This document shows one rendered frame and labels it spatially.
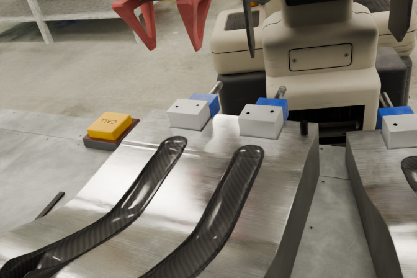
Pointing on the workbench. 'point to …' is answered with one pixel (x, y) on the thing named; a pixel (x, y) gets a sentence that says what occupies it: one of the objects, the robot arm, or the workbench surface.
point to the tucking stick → (51, 205)
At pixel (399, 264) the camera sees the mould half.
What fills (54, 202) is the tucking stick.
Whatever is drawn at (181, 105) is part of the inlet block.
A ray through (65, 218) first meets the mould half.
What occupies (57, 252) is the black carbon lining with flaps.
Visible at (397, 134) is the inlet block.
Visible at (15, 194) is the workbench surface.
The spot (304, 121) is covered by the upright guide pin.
